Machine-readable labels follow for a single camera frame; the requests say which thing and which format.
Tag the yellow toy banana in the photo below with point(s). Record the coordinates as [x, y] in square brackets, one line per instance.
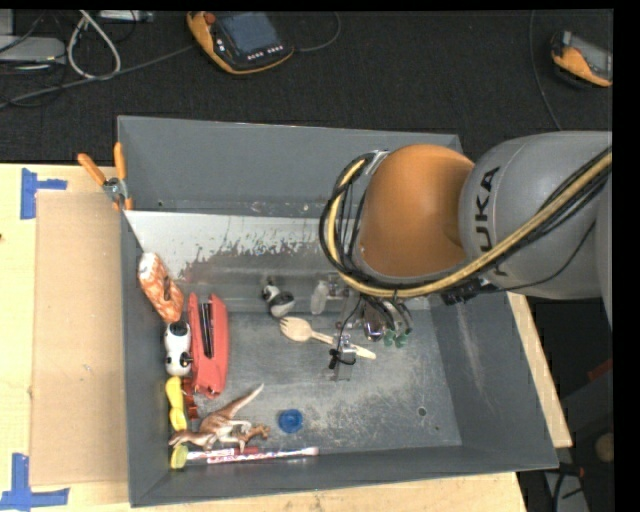
[175, 400]

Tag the blue bottle cap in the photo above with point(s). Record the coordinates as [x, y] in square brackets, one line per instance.
[290, 420]

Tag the red toy toaster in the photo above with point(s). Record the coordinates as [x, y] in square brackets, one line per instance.
[215, 345]

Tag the grey metal bin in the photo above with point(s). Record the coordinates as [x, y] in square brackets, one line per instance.
[300, 170]

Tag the red and white stick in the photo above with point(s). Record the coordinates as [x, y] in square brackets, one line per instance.
[250, 455]

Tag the wooden spork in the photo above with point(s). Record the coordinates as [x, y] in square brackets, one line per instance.
[297, 330]

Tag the yellow round cap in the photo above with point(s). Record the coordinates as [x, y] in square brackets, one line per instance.
[178, 457]

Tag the black and white toy panda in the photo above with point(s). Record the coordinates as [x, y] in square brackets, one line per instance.
[279, 300]

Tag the brown cardboard board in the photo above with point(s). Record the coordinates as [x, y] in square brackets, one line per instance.
[75, 340]

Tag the black and white toy cow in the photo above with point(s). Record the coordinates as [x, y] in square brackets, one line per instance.
[176, 347]

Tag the small brown toy animal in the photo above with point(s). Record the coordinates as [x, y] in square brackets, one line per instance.
[256, 433]

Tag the small red plastic piece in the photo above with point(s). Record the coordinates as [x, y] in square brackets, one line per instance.
[190, 405]

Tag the tan toy dinosaur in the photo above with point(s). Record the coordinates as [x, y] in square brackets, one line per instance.
[220, 420]

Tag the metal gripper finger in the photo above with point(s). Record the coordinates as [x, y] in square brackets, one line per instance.
[346, 352]
[320, 300]

